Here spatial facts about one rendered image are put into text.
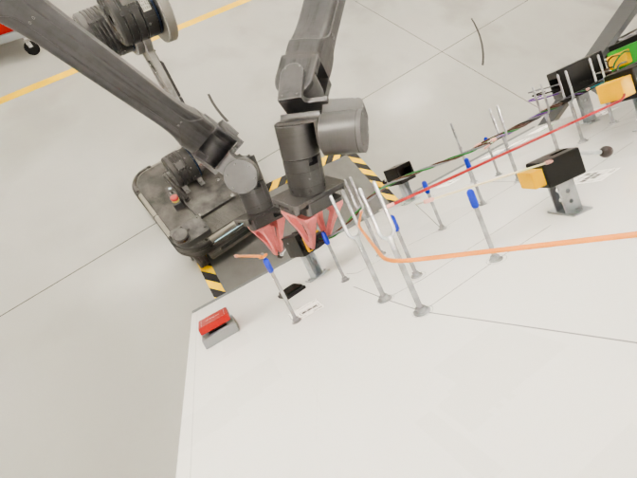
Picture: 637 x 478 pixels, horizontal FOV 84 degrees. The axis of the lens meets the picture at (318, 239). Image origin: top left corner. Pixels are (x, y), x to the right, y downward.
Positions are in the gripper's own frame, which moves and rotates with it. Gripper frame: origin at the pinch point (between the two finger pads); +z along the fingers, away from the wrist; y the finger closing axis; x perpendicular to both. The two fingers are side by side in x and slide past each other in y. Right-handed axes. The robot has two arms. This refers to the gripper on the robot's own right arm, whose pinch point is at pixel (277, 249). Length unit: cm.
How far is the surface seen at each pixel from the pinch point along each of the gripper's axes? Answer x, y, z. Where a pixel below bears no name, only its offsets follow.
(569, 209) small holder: -47, 16, -2
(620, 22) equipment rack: -32, 95, -18
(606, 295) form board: -56, -1, -3
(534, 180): -45.2, 13.3, -7.3
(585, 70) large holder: -32, 71, -12
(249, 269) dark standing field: 105, 27, 38
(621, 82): -45, 45, -11
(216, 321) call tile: -11.7, -19.1, 1.3
